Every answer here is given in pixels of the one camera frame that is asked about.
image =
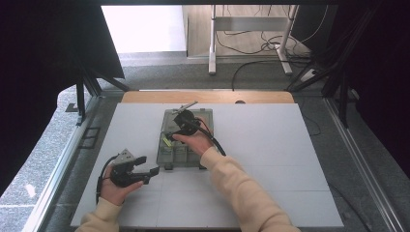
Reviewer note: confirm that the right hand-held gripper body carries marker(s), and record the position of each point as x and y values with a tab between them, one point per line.
187	124

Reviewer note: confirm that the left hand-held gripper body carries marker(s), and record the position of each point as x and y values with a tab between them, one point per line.
124	175

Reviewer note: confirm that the grey clear compartment box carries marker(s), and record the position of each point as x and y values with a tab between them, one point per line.
175	156

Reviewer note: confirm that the person's left hand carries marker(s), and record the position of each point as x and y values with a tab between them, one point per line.
112	191

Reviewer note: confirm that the person's right hand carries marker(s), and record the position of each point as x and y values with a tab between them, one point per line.
199	141

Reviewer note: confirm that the black metal stand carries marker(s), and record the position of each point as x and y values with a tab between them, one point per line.
80	96
343	96

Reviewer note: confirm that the white power strip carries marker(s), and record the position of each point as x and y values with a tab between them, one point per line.
308	74

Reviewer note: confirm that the black curtain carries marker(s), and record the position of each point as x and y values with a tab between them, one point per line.
32	64
386	80

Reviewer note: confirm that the aluminium floor rail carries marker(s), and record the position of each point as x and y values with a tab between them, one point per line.
56	174
364	164

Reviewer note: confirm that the white desk frame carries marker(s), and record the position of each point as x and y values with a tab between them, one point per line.
212	48

